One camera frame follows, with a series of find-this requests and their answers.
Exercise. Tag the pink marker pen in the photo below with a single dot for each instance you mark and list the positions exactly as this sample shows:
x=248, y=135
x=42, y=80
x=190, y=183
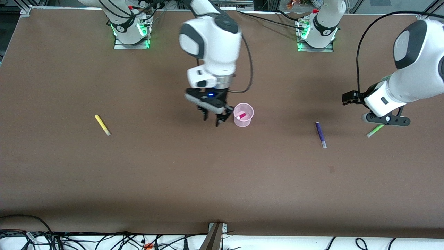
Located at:
x=241, y=115

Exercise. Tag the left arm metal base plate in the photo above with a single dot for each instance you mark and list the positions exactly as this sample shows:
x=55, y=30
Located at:
x=305, y=49

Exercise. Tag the grey power strip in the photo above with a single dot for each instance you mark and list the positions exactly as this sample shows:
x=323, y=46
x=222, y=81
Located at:
x=227, y=5

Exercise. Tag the green marker pen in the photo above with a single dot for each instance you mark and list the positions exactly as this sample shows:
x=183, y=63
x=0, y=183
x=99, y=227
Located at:
x=374, y=131

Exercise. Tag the purple marker pen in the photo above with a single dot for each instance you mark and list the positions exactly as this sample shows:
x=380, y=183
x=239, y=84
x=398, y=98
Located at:
x=321, y=134

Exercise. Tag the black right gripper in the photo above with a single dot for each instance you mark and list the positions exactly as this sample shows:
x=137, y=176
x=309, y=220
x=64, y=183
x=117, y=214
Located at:
x=219, y=96

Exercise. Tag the yellow marker pen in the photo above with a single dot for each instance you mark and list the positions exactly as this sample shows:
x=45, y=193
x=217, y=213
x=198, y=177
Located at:
x=102, y=124

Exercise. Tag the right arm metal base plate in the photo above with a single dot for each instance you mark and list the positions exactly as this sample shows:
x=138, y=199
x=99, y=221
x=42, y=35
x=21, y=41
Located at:
x=119, y=45

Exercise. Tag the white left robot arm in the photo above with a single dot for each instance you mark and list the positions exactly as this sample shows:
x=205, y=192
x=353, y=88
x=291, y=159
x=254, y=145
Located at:
x=416, y=69

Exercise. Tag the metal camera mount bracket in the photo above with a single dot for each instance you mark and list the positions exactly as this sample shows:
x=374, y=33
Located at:
x=214, y=238

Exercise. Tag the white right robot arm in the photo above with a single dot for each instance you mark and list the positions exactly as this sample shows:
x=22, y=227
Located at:
x=215, y=45

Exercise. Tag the translucent pink cup holder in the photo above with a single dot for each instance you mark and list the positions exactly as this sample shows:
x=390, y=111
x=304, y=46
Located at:
x=247, y=121

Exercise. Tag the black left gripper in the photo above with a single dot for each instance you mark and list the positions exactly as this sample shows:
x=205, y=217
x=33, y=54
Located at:
x=363, y=94

